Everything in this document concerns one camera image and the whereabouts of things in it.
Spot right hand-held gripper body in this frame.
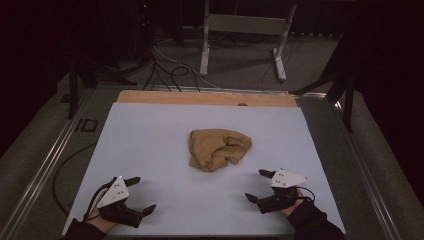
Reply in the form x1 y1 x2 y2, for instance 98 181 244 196
256 168 311 215

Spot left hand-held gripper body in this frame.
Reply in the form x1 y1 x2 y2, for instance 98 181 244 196
95 175 145 230

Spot tan pants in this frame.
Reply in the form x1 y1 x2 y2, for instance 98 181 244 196
188 128 253 173

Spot person's right hand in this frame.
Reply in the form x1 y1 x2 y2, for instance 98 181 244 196
279 189 306 218

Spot person's left hand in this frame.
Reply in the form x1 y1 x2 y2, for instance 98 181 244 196
87 207 119 234

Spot white board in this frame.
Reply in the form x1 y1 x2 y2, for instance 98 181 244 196
62 102 347 238

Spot black stand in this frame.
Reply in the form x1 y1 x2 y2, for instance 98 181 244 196
289 33 356 133
67 49 138 120

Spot white metal stand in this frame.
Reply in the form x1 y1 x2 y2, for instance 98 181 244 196
199 0 298 83

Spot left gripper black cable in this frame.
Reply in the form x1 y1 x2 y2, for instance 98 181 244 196
82 178 118 223

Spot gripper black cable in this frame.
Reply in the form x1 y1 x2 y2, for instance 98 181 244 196
82 178 118 223
296 185 316 203

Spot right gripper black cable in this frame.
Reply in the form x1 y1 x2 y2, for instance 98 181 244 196
296 185 316 203

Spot curved black floor cable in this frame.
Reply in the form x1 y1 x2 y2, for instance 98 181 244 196
52 142 98 216

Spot metal floor rail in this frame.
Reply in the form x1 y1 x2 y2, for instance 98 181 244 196
328 96 404 240
0 89 98 240
149 84 328 100

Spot black floor cable loop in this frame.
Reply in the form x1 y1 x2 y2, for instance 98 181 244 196
170 65 202 93

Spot white floor cable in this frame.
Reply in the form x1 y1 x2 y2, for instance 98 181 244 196
152 45 222 90

